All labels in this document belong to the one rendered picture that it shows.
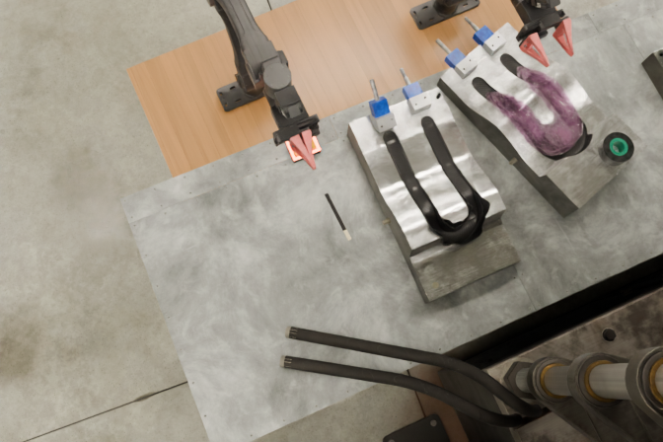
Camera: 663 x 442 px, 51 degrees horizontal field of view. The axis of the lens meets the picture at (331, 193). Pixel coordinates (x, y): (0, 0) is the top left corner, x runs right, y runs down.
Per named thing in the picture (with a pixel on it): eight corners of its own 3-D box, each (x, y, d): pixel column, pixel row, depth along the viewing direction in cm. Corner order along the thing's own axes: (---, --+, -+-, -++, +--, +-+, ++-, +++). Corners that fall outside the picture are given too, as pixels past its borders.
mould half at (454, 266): (346, 134, 190) (349, 116, 177) (432, 100, 193) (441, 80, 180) (425, 304, 178) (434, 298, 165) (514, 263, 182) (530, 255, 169)
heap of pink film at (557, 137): (478, 100, 187) (485, 88, 180) (525, 60, 190) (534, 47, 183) (547, 170, 183) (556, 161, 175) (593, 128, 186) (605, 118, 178)
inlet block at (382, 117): (359, 81, 177) (365, 86, 172) (377, 74, 178) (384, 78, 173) (373, 127, 183) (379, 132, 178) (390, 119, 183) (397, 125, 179)
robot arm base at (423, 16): (487, -10, 194) (476, -31, 195) (423, 17, 191) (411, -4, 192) (480, 5, 201) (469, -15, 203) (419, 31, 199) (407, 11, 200)
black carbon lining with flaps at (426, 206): (378, 137, 182) (382, 124, 173) (433, 114, 184) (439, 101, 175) (435, 257, 175) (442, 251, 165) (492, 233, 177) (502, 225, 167)
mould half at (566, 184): (436, 85, 194) (443, 68, 183) (502, 31, 199) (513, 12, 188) (563, 218, 185) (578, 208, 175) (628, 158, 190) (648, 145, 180)
